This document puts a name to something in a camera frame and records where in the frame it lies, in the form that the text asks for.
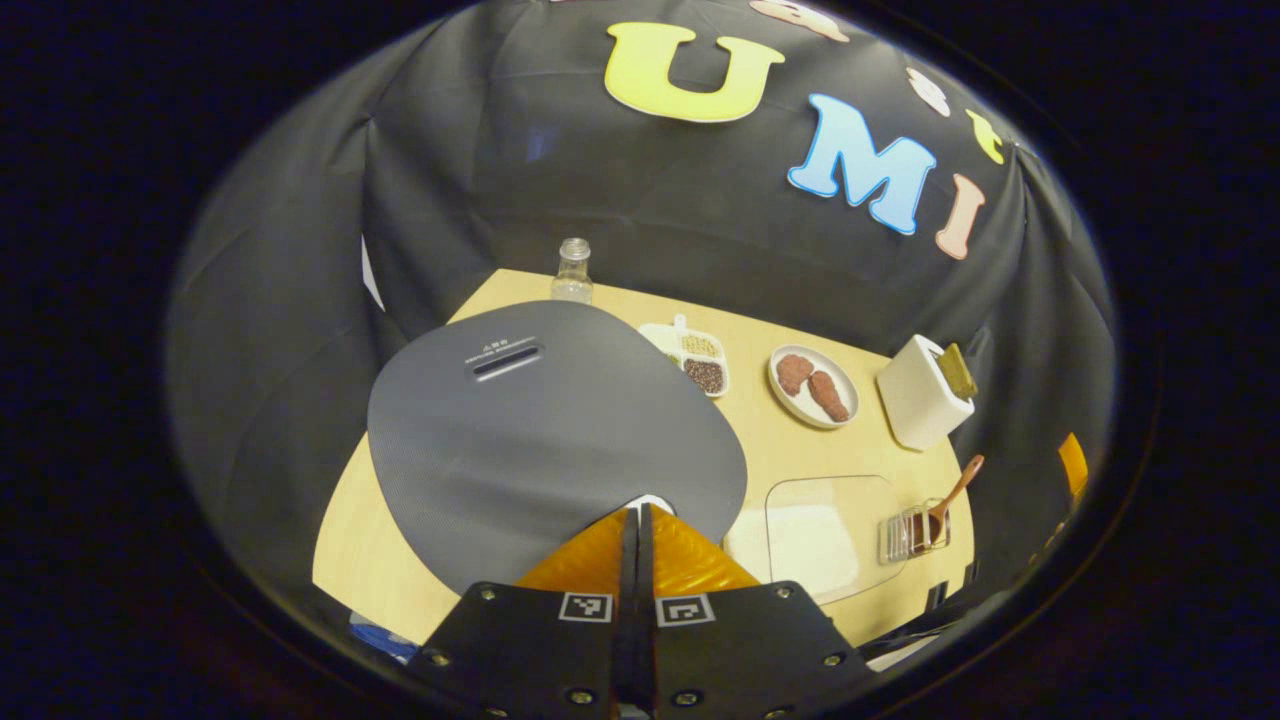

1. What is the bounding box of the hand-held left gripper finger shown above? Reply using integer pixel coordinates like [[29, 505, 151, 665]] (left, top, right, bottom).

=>
[[640, 503, 871, 720], [420, 507, 641, 720]]

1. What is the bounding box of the brown wooden spoon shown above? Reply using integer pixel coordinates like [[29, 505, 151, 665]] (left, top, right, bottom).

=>
[[910, 455, 985, 554]]

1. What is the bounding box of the grey rice cooker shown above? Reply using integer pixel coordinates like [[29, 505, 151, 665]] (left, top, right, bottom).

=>
[[367, 300, 748, 596]]

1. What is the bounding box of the white rice box clear lid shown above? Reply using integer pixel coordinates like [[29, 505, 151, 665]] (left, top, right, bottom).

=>
[[722, 475, 911, 606]]

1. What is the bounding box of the clear chopstick holder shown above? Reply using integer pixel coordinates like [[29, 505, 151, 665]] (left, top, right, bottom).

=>
[[878, 498, 951, 566]]

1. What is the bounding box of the brown toast slice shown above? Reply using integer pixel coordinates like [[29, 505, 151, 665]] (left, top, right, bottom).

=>
[[936, 343, 979, 401]]

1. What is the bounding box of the white toaster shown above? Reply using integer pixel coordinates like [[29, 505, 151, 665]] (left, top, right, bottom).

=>
[[877, 335, 978, 452]]

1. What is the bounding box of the white divided grain dish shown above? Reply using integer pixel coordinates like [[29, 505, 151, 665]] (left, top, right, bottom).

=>
[[638, 314, 731, 399]]

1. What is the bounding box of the white oval plate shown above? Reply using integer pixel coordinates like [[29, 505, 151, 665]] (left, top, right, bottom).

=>
[[767, 345, 860, 430]]

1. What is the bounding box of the blue cloth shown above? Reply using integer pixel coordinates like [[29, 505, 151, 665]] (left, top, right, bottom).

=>
[[350, 615, 421, 663]]

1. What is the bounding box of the small glass bottle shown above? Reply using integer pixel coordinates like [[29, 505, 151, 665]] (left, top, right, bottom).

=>
[[551, 238, 594, 305]]

